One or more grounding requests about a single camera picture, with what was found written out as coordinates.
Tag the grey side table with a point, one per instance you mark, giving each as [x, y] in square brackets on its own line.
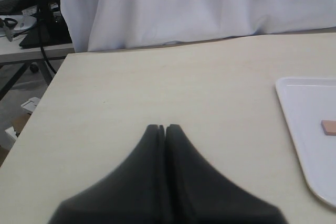
[13, 54]

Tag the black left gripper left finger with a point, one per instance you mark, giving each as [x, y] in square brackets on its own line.
[135, 192]

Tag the white cardboard box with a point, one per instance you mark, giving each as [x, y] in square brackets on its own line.
[30, 105]

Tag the white plastic tray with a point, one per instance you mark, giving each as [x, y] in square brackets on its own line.
[306, 103]

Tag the notched wooden piece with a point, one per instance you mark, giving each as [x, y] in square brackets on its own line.
[329, 127]

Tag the black scissors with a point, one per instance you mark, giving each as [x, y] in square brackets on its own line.
[8, 24]

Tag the black monitor stand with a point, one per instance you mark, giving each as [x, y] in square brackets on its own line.
[51, 28]

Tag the white backdrop cloth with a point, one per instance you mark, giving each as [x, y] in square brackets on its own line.
[99, 25]

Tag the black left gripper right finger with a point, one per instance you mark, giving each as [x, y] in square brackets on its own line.
[201, 194]

